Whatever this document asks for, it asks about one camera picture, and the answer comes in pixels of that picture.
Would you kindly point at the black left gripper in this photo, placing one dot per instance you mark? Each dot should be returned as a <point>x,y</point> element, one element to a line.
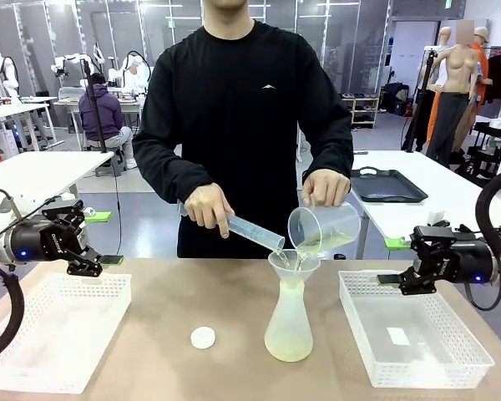
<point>42,242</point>

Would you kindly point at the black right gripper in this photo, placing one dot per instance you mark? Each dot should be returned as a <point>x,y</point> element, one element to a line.
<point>467,261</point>

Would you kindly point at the clear plastic beaker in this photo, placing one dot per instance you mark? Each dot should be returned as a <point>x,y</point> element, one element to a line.
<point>330,229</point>

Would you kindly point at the translucent plastic funnel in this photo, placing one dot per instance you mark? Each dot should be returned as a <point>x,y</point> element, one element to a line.
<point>284,267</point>

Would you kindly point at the translucent plastic conical flask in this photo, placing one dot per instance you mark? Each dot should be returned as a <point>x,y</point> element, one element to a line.
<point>289,334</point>

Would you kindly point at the white round flask cap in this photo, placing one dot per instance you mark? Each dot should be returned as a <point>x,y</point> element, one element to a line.
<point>202,337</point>

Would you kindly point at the clear plastic graduated cylinder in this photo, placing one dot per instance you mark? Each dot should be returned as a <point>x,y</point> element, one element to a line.
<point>254,231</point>

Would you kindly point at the person's left forearm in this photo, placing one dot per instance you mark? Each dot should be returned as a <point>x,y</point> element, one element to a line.
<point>336,160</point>

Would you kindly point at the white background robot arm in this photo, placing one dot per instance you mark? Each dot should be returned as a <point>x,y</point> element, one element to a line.
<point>10,79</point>
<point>71,62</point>
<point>133,71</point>

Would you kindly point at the person's right forearm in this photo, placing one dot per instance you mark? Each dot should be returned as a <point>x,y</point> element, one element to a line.
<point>171,175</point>

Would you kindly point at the person's left hand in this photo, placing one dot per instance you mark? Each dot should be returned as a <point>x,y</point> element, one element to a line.
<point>327,188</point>

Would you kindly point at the person's right hand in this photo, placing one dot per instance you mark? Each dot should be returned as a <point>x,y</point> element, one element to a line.
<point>209,206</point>

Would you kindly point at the white empty side table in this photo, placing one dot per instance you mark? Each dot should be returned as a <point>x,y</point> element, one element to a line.
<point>37,171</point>

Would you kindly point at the black plastic tray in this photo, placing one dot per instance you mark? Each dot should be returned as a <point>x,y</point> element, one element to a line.
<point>388,186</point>

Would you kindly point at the white paper label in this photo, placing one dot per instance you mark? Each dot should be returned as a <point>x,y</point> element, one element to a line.
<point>398,335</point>

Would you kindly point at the white table with tray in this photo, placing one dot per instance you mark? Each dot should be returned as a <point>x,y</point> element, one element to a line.
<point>442,175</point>

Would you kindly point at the black trolley cart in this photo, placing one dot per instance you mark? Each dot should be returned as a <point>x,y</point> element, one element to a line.
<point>482,154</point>

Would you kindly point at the white perforated plastic basket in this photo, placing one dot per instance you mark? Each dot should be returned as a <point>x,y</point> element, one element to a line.
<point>401,376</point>
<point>46,376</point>

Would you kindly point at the seated person purple hoodie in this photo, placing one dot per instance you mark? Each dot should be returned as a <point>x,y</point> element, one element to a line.
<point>100,117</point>

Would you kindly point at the black tripod pole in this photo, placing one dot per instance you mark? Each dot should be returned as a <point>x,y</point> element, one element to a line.
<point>423,92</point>
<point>94,104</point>

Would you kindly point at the shoe rack shelf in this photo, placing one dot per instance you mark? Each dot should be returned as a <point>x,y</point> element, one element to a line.
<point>365,113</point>

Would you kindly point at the bare mannequin grey trousers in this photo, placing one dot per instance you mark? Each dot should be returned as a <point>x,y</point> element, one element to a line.
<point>457,83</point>

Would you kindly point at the person in black sweater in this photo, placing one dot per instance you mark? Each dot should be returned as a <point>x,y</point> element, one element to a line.
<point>242,125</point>

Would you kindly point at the mannequin in orange clothes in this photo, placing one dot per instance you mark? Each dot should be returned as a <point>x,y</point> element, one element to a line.
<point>480,58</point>

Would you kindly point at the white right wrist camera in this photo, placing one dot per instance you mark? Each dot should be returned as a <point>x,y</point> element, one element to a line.
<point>437,218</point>

